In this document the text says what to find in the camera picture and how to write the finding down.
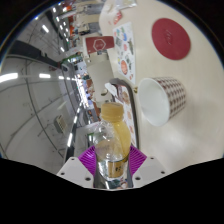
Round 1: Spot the clear bottle with yellow drink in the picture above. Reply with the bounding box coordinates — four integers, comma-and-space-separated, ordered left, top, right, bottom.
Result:
92, 101, 133, 190

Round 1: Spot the colourful printed flyer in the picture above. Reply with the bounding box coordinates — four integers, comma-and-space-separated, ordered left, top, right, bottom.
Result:
112, 21, 137, 86

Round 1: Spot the group of ceiling lights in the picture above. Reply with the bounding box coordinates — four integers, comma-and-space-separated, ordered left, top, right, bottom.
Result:
0, 6, 84, 148

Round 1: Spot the beige cafeteria chair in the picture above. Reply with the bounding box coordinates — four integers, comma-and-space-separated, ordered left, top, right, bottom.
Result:
86, 58, 116, 103

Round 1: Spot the red sauce packet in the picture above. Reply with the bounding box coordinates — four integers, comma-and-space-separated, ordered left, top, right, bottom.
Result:
112, 10, 123, 26

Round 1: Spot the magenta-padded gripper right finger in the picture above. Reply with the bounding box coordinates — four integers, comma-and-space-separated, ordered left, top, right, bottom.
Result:
125, 144, 167, 190

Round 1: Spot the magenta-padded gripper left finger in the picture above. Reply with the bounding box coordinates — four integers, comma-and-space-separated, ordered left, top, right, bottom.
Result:
56, 145, 101, 190

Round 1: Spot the flat round red coaster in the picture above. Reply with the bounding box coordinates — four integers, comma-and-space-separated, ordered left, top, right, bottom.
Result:
151, 17, 192, 61

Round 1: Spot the clear printed plastic packet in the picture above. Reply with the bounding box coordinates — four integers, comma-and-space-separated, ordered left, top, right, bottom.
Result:
114, 0, 138, 11

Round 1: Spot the ceiling air conditioner unit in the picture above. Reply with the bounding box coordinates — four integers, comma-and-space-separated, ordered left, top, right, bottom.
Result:
53, 114, 68, 134

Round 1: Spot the tall red paper cup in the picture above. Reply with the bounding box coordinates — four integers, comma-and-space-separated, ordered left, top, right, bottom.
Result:
84, 34, 116, 55

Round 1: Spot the white red-patterned paper cup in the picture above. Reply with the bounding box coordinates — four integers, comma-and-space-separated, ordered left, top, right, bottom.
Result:
137, 76, 188, 128

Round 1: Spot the crumpled white napkin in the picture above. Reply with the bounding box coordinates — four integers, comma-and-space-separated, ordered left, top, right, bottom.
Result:
104, 82, 118, 98

